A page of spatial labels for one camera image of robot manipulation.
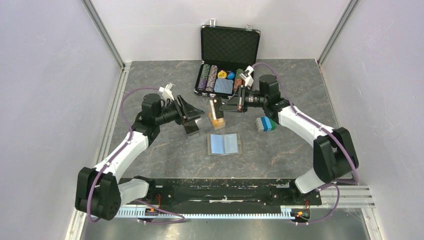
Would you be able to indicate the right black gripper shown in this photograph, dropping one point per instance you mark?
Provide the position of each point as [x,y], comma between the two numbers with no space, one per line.
[238,107]

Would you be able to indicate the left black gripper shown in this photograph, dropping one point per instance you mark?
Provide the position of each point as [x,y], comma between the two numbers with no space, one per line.
[186,112]

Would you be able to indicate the black card box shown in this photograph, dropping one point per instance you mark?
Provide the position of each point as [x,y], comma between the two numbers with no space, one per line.
[191,129]

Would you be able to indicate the beige card holder wallet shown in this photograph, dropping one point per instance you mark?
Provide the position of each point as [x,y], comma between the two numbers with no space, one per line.
[224,144]

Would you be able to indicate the orange card box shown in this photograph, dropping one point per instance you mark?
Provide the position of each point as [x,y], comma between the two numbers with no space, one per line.
[218,123]

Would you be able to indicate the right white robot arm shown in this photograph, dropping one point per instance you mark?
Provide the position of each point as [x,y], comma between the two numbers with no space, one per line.
[334,154]

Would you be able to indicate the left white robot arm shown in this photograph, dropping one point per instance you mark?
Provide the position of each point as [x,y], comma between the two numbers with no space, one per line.
[99,192]

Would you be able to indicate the stacked toy brick block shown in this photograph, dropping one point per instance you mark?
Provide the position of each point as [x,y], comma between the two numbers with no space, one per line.
[265,124]

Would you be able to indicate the black poker chip case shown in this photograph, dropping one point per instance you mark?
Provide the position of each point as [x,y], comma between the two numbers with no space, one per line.
[225,52]

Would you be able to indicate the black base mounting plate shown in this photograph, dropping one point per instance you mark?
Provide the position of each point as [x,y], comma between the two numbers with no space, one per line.
[227,195]

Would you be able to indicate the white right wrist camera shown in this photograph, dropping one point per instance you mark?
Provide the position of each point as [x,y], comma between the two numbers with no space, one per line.
[247,77]

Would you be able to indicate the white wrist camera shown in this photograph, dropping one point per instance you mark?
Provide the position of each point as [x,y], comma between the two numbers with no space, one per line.
[247,77]
[166,92]

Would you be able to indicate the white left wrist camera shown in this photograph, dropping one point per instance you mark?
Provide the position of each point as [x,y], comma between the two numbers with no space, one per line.
[166,92]

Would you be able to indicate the grey slotted cable duct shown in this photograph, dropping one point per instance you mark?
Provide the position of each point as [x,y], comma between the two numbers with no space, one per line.
[141,212]

